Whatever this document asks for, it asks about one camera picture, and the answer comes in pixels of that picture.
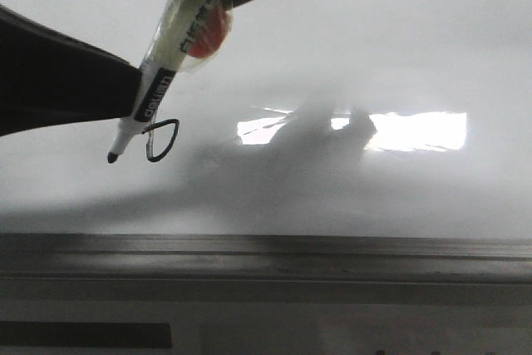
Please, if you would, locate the black drawn number six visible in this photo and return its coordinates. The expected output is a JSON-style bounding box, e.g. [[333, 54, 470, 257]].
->
[[141, 118, 180, 163]]

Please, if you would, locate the white black whiteboard marker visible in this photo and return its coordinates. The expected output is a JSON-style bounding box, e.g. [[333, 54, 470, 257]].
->
[[107, 0, 233, 164]]

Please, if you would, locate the white whiteboard with metal frame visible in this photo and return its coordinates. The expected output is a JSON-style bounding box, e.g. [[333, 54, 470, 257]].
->
[[1, 0, 531, 282]]

